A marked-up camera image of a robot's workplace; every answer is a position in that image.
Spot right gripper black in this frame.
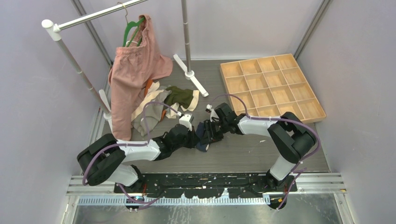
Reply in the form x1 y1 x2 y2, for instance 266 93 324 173
201 119 229 146

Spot navy underwear cream waistband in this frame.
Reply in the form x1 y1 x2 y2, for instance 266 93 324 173
195 122 209 153

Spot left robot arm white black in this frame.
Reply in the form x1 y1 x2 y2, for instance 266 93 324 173
77 124 203 193

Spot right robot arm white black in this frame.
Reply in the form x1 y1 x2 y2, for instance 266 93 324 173
201 103 319 191

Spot olive green underwear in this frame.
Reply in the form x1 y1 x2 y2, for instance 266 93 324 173
164 86 200 111

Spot orange underwear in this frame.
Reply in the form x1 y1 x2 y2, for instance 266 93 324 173
144 79 153 97

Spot wooden compartment tray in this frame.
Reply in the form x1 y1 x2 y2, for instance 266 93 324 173
220 54 326 124

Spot pink trousers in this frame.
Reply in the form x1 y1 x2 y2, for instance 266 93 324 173
108 14 173 140

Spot green clothes hanger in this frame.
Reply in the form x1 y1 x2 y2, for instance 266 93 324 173
117 2 146 48

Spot white metal clothes rack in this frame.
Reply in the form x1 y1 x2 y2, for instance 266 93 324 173
42 0 210 132

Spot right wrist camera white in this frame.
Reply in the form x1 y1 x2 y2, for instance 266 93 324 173
205 104 219 122

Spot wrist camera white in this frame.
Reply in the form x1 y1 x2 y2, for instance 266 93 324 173
179 113 194 131
205 104 219 122

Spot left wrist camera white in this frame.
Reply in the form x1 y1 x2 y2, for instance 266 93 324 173
179 113 194 131

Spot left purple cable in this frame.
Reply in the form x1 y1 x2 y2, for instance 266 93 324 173
82 101 183 187

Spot purple cable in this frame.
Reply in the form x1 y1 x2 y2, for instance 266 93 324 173
208 94 322 211
82 101 183 187

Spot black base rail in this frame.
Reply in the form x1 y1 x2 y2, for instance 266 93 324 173
124 173 297 199

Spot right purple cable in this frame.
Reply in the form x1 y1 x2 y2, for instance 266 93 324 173
208 94 322 211

